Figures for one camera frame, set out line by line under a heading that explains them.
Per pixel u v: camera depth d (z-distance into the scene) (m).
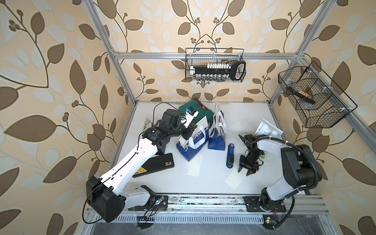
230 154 0.91
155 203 0.74
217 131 0.77
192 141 0.75
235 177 0.83
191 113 0.62
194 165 0.89
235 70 0.84
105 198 0.37
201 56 0.91
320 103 0.72
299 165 0.46
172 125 0.56
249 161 0.77
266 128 0.79
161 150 0.94
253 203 0.73
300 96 0.75
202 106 1.12
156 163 0.87
